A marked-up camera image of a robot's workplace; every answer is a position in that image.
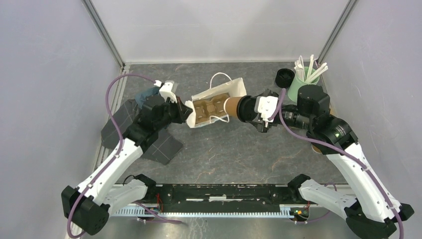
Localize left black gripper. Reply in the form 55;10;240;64
155;95;193;130

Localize brown pulp cup carrier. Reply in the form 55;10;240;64
193;93;229;127

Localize light blue paper bag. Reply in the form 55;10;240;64
185;72;247;128

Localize brown paper coffee cup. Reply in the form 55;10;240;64
223;97;244;119

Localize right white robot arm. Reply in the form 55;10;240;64
236;85;414;239

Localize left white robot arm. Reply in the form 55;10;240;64
61;96;194;239

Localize dark grey checked cloth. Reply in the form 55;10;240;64
101;100;183;165

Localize blue crumpled cloth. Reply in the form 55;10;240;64
134;87;160;109

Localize stack of black lids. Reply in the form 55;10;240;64
275;68;295;88

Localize stack of paper cups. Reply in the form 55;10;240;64
311;145;322;154

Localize green cup holder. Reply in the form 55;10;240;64
287;71;319;103

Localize white wrapped straws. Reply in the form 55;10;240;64
294;55;328;84

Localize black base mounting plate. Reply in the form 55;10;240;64
135;184;315;213

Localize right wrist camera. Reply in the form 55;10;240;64
255;96;278;122

